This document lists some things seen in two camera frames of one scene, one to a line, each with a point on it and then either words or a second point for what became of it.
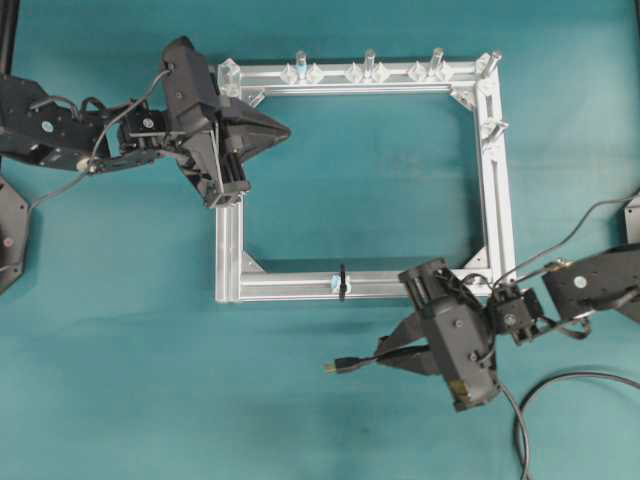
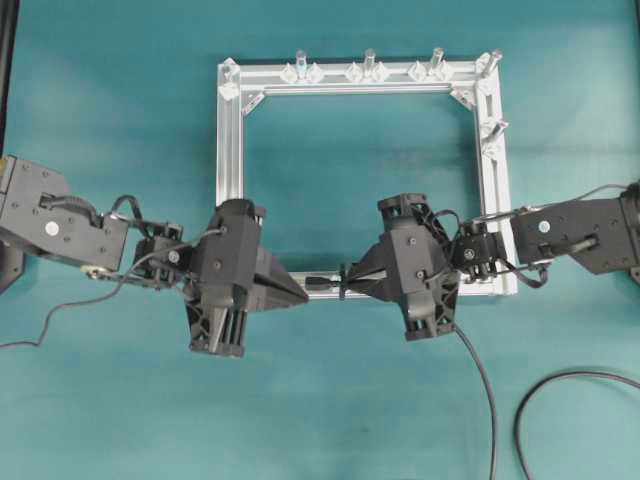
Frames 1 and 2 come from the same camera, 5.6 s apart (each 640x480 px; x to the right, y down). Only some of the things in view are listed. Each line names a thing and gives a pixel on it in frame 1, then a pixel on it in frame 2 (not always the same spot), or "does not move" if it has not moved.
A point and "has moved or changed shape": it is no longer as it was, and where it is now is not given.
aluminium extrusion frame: x=476 y=82 does not move
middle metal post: x=370 y=72 does not move
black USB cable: x=518 y=428 has moved or changed shape
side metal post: x=499 y=125 does not move
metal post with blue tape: x=301 y=65 does not move
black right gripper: x=460 y=331 → x=415 y=256
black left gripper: x=193 y=104 → x=229 y=260
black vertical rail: x=9 y=10 does not move
